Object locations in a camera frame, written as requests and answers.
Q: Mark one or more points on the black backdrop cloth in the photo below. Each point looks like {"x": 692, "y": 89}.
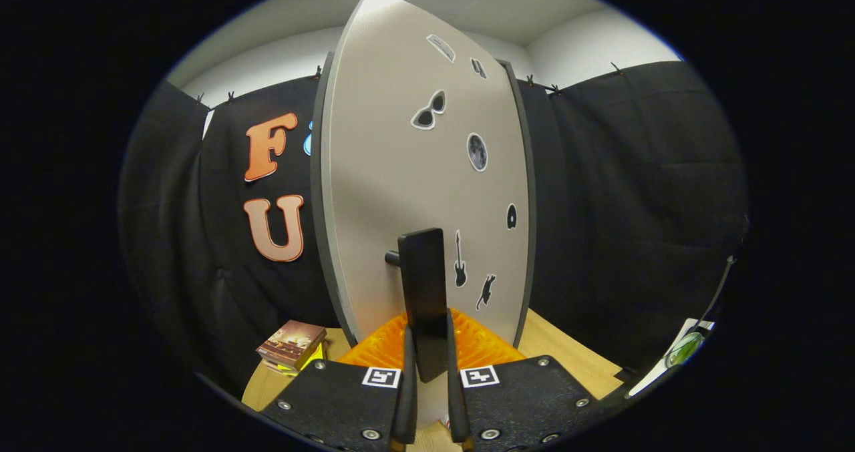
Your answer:
{"x": 634, "y": 205}

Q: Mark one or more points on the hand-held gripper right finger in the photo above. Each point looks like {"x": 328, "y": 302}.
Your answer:
{"x": 456, "y": 405}

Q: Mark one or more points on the thin black rod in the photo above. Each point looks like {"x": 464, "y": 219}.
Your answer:
{"x": 720, "y": 288}

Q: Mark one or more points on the dark grey shoe cabinet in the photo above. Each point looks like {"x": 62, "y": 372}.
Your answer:
{"x": 530, "y": 191}

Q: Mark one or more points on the yellow book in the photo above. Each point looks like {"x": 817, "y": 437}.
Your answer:
{"x": 304, "y": 365}

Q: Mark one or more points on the brown book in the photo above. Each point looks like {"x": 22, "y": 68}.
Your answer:
{"x": 294, "y": 338}

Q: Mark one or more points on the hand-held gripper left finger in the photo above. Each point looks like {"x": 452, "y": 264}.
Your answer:
{"x": 407, "y": 412}

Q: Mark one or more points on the row of black cloth clips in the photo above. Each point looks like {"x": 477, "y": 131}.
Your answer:
{"x": 530, "y": 79}

